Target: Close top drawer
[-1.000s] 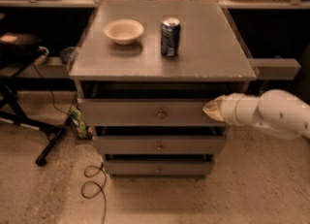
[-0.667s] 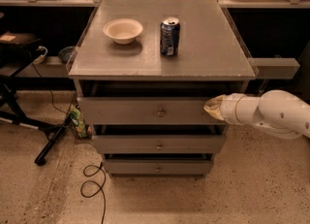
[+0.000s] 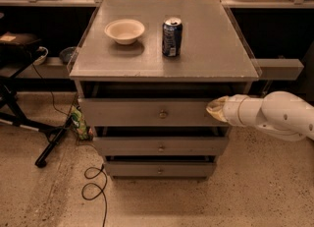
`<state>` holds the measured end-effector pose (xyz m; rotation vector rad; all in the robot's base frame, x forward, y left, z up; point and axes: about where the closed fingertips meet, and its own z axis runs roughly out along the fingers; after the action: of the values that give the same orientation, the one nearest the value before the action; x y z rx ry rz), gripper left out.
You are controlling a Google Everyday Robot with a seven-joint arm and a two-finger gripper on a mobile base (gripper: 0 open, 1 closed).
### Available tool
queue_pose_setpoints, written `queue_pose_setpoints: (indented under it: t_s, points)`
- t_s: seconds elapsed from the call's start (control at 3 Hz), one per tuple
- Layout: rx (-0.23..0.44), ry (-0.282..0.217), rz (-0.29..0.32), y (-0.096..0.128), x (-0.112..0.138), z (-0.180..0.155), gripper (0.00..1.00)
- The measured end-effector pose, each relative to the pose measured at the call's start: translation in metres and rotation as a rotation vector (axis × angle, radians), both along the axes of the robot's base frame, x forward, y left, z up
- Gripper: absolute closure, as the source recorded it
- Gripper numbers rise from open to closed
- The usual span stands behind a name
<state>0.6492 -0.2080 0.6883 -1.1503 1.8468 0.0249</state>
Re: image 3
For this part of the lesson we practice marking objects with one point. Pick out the blue soda can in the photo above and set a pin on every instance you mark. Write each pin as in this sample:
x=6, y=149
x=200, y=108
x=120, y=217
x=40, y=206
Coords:
x=172, y=37

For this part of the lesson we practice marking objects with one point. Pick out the grey bottom drawer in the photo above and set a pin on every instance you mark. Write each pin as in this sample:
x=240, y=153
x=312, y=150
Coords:
x=196, y=167

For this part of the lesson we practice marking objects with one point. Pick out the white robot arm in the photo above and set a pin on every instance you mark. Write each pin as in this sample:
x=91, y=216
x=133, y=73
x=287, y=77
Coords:
x=279, y=114

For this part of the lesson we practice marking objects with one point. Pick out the white bowl on shelf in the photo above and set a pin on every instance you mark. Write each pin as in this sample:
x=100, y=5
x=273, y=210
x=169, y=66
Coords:
x=41, y=54

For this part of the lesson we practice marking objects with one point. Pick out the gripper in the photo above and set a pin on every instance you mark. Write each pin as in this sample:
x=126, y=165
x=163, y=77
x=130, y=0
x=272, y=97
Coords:
x=233, y=110

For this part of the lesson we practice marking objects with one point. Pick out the grey drawer cabinet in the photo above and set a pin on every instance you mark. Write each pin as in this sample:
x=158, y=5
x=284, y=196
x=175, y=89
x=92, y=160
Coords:
x=212, y=53

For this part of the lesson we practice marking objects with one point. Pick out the grey bowl on shelf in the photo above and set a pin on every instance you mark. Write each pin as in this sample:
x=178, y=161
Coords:
x=67, y=54

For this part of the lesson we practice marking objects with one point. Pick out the grey drawer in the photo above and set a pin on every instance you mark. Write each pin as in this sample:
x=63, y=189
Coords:
x=158, y=104
x=196, y=167
x=161, y=141

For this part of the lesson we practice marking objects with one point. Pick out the black stand with legs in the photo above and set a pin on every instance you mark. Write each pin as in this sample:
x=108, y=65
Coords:
x=17, y=52

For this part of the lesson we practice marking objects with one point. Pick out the grey top drawer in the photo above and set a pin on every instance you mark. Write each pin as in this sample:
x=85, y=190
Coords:
x=158, y=104

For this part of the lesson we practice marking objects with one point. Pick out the grey middle drawer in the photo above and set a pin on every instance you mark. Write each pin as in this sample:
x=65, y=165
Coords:
x=161, y=141

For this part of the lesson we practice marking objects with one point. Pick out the green chip bag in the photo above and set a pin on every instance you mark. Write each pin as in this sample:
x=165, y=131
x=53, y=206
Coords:
x=83, y=130

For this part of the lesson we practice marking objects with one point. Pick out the white paper bowl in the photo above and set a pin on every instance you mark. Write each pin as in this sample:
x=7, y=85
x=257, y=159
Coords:
x=125, y=31

